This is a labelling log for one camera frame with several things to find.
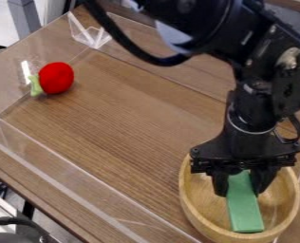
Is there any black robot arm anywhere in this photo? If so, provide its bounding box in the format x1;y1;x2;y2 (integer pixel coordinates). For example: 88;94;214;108
133;0;300;196

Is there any brown wooden bowl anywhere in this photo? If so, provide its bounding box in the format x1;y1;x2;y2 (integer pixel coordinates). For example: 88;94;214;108
179;156;300;243

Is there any green foam stick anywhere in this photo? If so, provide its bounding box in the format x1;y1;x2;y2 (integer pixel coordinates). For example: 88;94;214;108
226;171;263;234

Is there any red plush tomato toy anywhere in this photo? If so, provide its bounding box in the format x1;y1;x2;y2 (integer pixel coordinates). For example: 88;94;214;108
28;62;73;97

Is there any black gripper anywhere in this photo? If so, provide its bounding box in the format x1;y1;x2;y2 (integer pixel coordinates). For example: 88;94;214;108
188;118;300;197

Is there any black device lower left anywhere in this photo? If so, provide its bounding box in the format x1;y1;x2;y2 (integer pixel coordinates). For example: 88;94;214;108
0;216;61;243

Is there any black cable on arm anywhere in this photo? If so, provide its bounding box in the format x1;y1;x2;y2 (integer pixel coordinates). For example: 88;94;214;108
81;0;191;68

